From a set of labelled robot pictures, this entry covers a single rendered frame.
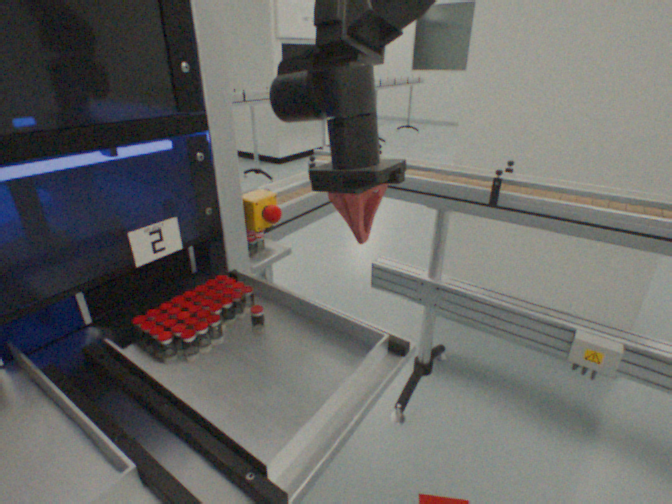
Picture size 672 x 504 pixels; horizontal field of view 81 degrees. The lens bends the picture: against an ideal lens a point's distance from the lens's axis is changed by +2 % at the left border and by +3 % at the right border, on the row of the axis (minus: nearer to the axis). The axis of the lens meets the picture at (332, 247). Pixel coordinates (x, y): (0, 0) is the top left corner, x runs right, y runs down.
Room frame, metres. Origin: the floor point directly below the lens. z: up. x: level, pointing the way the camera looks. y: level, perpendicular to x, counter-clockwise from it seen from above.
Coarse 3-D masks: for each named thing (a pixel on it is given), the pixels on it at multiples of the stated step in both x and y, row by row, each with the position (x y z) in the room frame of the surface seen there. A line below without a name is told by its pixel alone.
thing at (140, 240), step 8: (152, 224) 0.59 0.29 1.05; (160, 224) 0.60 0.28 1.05; (168, 224) 0.61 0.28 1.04; (176, 224) 0.62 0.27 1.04; (136, 232) 0.56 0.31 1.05; (144, 232) 0.57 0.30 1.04; (168, 232) 0.60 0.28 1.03; (176, 232) 0.62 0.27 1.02; (136, 240) 0.56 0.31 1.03; (144, 240) 0.57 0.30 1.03; (152, 240) 0.58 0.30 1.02; (168, 240) 0.60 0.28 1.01; (176, 240) 0.61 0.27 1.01; (136, 248) 0.56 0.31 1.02; (144, 248) 0.57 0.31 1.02; (152, 248) 0.58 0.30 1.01; (168, 248) 0.60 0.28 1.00; (176, 248) 0.61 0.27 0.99; (136, 256) 0.55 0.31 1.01; (144, 256) 0.56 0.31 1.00; (152, 256) 0.58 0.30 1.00; (160, 256) 0.59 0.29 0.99; (136, 264) 0.55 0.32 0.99
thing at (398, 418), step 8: (440, 344) 1.45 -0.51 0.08; (432, 352) 1.34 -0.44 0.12; (440, 352) 1.39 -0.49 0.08; (416, 360) 1.28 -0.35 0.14; (432, 360) 1.28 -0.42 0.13; (440, 360) 1.43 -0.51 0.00; (416, 368) 1.24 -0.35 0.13; (424, 368) 1.24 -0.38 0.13; (432, 368) 1.26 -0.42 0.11; (416, 376) 1.20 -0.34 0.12; (424, 376) 1.24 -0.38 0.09; (408, 384) 1.17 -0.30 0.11; (416, 384) 1.18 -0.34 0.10; (408, 392) 1.14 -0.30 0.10; (400, 400) 1.12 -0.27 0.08; (408, 400) 1.12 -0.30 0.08; (400, 408) 1.09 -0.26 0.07; (392, 416) 1.10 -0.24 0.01; (400, 416) 1.10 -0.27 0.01; (400, 424) 1.07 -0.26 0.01
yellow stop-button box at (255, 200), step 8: (248, 192) 0.82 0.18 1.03; (256, 192) 0.82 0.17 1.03; (264, 192) 0.82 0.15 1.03; (272, 192) 0.82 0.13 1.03; (248, 200) 0.77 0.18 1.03; (256, 200) 0.77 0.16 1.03; (264, 200) 0.78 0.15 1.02; (272, 200) 0.80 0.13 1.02; (248, 208) 0.77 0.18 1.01; (256, 208) 0.76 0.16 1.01; (264, 208) 0.78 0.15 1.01; (248, 216) 0.77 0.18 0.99; (256, 216) 0.76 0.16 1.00; (248, 224) 0.77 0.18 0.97; (256, 224) 0.76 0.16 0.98; (264, 224) 0.78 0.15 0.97; (272, 224) 0.80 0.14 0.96
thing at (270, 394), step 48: (240, 336) 0.51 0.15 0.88; (288, 336) 0.51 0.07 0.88; (336, 336) 0.51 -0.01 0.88; (384, 336) 0.47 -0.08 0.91; (192, 384) 0.41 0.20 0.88; (240, 384) 0.41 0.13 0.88; (288, 384) 0.41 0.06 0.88; (336, 384) 0.41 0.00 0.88; (240, 432) 0.33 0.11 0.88; (288, 432) 0.33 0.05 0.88
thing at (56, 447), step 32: (0, 384) 0.41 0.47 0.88; (32, 384) 0.41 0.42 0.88; (0, 416) 0.35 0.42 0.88; (32, 416) 0.35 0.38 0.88; (64, 416) 0.35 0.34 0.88; (0, 448) 0.31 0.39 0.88; (32, 448) 0.31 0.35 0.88; (64, 448) 0.31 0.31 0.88; (96, 448) 0.31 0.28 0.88; (0, 480) 0.27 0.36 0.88; (32, 480) 0.27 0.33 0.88; (64, 480) 0.27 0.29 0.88; (96, 480) 0.27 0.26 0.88; (128, 480) 0.26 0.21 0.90
